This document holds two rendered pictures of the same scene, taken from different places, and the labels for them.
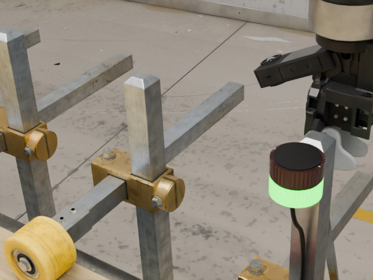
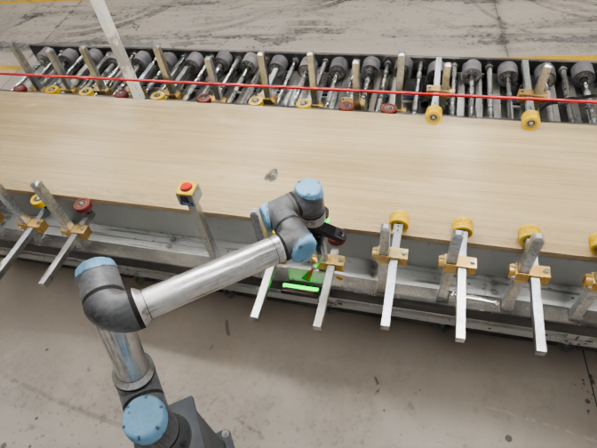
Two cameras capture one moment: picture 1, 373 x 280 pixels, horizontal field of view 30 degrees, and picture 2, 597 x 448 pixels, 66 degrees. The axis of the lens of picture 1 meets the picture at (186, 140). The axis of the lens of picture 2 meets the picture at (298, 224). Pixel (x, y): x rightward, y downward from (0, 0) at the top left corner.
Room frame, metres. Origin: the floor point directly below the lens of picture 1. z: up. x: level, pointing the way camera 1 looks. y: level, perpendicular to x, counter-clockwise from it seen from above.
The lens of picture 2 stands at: (1.73, -0.51, 2.44)
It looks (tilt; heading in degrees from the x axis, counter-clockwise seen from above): 50 degrees down; 165
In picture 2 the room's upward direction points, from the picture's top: 9 degrees counter-clockwise
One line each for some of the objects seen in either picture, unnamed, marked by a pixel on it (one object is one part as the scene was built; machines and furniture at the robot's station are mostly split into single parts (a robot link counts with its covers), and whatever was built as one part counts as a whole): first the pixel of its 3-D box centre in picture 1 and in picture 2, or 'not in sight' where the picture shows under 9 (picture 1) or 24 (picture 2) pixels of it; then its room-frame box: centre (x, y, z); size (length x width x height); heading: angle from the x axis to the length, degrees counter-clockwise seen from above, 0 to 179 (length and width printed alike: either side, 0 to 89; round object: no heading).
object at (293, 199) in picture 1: (296, 183); not in sight; (0.63, -0.12, 1.07); 0.06 x 0.06 x 0.02
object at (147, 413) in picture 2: not in sight; (149, 421); (0.99, -0.97, 0.79); 0.17 x 0.15 x 0.18; 6
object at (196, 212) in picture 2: not in sight; (205, 235); (0.37, -0.56, 0.93); 0.05 x 0.05 x 0.45; 54
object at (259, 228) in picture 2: not in sight; (265, 247); (0.52, -0.35, 0.89); 0.03 x 0.03 x 0.48; 54
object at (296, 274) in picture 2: not in sight; (316, 277); (0.67, -0.19, 0.75); 0.26 x 0.01 x 0.10; 54
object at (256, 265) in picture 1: (256, 265); not in sight; (0.71, -0.09, 0.88); 0.02 x 0.02 x 0.01
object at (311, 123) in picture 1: (318, 124); not in sight; (0.72, -0.16, 1.09); 0.05 x 0.02 x 0.09; 144
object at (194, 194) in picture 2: not in sight; (189, 194); (0.37, -0.56, 1.18); 0.07 x 0.07 x 0.08; 54
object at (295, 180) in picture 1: (296, 165); not in sight; (0.63, -0.12, 1.10); 0.06 x 0.06 x 0.02
